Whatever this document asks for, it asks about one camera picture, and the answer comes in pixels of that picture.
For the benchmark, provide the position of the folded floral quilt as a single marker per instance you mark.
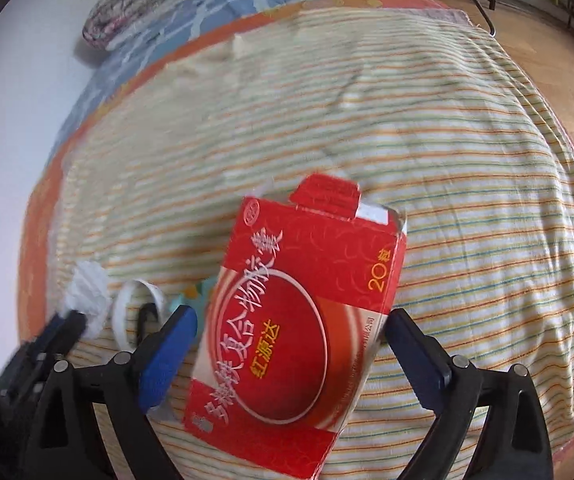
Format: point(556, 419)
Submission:
point(132, 5)

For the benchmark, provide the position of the white tissue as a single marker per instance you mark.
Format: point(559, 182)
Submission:
point(87, 285)

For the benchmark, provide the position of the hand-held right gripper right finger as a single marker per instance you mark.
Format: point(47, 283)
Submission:
point(417, 355)

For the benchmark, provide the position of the yellow striped cloth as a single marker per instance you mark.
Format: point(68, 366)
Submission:
point(367, 135)

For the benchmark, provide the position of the blue checked bedsheet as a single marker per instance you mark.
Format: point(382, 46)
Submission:
point(177, 15)

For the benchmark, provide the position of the red cardboard box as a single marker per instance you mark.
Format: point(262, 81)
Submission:
point(292, 335)

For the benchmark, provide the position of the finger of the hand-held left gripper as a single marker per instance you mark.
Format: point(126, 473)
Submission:
point(62, 330)

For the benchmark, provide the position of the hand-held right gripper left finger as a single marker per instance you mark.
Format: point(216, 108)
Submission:
point(167, 345)

